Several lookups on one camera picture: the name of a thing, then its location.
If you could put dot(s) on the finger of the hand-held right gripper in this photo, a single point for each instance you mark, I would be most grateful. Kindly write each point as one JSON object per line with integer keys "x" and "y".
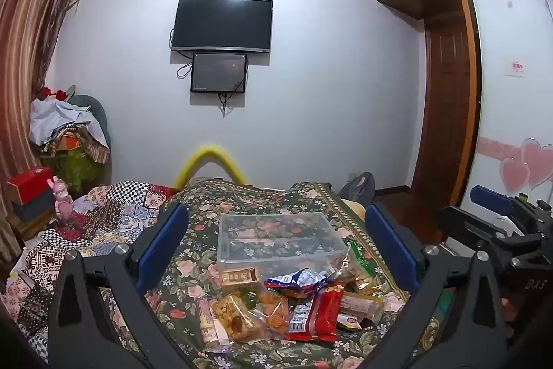
{"x": 490, "y": 199}
{"x": 466, "y": 224}

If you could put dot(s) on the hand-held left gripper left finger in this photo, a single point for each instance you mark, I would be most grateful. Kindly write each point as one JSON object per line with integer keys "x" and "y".
{"x": 166, "y": 241}

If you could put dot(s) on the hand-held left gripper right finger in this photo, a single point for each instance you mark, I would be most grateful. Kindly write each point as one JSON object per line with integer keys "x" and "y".
{"x": 391, "y": 248}

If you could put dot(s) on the green snack packet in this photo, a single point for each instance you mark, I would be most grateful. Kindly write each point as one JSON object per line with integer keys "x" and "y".
{"x": 362, "y": 261}

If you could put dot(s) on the clear bun packet green edges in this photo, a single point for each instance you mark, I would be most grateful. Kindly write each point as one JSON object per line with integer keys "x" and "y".
{"x": 343, "y": 271}

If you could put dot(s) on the clear plastic box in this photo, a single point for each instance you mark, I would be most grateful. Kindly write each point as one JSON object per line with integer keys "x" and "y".
{"x": 224, "y": 228}

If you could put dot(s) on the blue white snack bag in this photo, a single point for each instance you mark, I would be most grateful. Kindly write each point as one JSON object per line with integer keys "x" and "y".
{"x": 302, "y": 280}

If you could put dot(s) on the red snack packet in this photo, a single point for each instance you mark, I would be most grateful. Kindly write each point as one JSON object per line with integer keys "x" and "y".
{"x": 317, "y": 317}

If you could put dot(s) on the yellow white snack packet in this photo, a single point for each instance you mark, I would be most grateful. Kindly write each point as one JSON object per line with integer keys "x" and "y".
{"x": 235, "y": 317}

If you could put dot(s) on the clear bag orange snacks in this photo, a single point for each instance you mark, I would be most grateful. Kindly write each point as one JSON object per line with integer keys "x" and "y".
{"x": 274, "y": 308}

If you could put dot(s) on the gold snack packet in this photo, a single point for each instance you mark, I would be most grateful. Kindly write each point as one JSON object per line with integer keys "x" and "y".
{"x": 366, "y": 287}

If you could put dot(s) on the peach printed blanket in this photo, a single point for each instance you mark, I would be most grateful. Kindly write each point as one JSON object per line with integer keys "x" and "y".
{"x": 356, "y": 208}

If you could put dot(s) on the patchwork quilt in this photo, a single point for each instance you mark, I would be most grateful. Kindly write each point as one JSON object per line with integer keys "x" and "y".
{"x": 125, "y": 204}

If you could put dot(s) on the dark floral blanket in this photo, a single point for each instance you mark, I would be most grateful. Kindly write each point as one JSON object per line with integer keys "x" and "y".
{"x": 207, "y": 196}

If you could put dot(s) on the long brown snack packet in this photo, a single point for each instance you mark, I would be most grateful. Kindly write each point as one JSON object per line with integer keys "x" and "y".
{"x": 360, "y": 305}

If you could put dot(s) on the dark bag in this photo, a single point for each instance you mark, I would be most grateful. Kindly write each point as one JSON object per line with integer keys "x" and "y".
{"x": 360, "y": 185}

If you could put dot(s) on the white sliding door heart stickers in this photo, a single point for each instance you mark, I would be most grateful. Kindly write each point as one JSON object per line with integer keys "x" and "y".
{"x": 510, "y": 127}

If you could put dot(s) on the yellow foam arch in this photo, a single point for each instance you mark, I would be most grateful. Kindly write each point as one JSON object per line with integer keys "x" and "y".
{"x": 185, "y": 168}

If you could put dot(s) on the brown cracker packet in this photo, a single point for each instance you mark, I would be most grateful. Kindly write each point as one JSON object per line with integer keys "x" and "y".
{"x": 240, "y": 277}

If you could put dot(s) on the small pink white packet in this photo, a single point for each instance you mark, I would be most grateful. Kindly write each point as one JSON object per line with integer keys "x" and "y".
{"x": 348, "y": 322}

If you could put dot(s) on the green candy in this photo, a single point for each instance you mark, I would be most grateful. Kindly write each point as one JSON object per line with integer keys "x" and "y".
{"x": 248, "y": 300}

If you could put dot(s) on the wooden door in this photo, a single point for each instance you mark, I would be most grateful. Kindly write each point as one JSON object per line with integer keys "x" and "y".
{"x": 445, "y": 101}

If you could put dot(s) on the pink rabbit toy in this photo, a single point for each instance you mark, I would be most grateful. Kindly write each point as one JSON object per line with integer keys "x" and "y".
{"x": 62, "y": 198}

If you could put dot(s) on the green patterned cloth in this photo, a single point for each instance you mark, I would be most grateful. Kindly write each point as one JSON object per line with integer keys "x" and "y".
{"x": 73, "y": 172}

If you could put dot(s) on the red white paper sticker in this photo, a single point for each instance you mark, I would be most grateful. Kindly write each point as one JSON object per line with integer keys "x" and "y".
{"x": 515, "y": 67}

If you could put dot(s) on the grey box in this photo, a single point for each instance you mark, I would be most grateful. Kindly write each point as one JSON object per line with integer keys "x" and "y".
{"x": 34, "y": 211}

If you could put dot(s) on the green chair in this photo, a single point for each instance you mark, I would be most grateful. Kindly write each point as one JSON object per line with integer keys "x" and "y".
{"x": 98, "y": 109}

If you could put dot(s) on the red box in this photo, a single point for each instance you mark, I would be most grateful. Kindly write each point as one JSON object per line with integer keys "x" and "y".
{"x": 30, "y": 181}

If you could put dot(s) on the pile of clothes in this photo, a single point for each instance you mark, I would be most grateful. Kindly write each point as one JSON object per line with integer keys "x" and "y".
{"x": 56, "y": 114}

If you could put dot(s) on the small black monitor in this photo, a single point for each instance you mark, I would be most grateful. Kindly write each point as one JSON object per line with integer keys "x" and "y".
{"x": 218, "y": 73}

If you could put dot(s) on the red artificial flowers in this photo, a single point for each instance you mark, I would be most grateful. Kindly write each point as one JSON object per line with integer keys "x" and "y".
{"x": 54, "y": 93}

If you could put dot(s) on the large black television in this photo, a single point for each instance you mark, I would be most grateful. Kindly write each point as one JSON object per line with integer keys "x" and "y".
{"x": 222, "y": 23}

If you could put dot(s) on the striped brown curtain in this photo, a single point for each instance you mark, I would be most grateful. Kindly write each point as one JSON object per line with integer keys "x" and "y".
{"x": 26, "y": 49}

